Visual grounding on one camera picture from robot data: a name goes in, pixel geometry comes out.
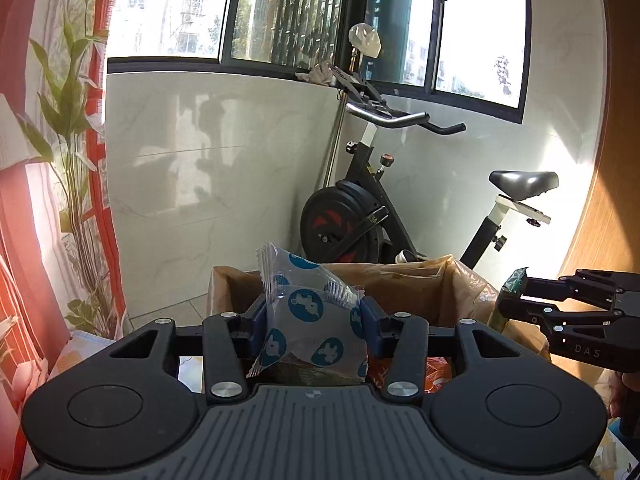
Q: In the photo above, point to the person's right hand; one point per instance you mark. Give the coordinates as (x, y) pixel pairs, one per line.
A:
(611, 390)

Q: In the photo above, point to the beige rag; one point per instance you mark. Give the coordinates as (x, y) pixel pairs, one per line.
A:
(315, 75)

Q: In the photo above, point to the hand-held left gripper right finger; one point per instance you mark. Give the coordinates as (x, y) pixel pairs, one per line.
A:
(369, 325)

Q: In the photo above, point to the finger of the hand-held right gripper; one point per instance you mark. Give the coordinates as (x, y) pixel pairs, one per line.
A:
(525, 310)
(542, 287)

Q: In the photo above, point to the white blue dotted snack packet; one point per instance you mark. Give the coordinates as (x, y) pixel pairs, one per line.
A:
(310, 310)

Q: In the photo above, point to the large orange snack bag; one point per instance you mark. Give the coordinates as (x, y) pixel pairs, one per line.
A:
(440, 372)

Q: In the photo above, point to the dark framed window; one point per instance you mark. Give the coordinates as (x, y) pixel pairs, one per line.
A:
(227, 10)

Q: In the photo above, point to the cardboard box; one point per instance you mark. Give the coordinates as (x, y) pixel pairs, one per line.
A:
(400, 295)

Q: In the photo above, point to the wooden door panel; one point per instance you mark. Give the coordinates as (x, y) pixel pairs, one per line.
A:
(620, 110)

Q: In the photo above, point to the green chip bag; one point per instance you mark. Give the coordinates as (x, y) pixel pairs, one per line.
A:
(514, 282)

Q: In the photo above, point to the crumpled clear plastic bag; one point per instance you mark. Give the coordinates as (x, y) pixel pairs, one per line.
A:
(365, 40)

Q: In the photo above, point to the black exercise bike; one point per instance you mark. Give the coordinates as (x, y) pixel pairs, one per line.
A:
(345, 220)

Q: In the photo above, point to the printed curtain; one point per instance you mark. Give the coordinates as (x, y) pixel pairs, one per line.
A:
(60, 110)

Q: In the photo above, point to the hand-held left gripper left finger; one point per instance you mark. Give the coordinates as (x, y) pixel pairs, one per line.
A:
(259, 322)

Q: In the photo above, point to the white shoe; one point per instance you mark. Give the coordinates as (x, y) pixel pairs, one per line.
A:
(412, 257)

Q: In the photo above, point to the metal pole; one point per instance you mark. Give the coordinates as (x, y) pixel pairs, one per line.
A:
(334, 145)

